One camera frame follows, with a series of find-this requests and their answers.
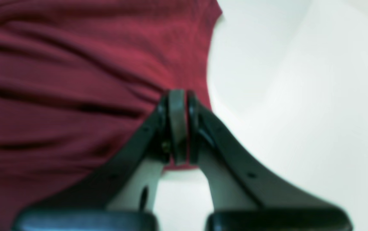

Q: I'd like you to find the dark red t-shirt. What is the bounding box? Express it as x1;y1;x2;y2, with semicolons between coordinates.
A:
0;0;222;231

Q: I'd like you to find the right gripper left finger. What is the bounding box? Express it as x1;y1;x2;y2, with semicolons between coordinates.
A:
11;94;170;231

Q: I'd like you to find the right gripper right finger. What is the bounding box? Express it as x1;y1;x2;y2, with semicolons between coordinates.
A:
186;91;353;231

